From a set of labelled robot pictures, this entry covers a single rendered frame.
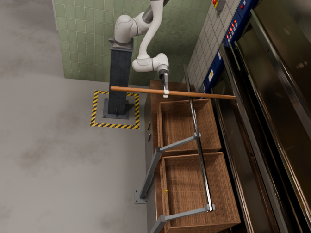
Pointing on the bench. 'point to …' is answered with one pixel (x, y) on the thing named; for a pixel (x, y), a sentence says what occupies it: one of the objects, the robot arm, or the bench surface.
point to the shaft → (172, 93)
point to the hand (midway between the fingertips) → (165, 92)
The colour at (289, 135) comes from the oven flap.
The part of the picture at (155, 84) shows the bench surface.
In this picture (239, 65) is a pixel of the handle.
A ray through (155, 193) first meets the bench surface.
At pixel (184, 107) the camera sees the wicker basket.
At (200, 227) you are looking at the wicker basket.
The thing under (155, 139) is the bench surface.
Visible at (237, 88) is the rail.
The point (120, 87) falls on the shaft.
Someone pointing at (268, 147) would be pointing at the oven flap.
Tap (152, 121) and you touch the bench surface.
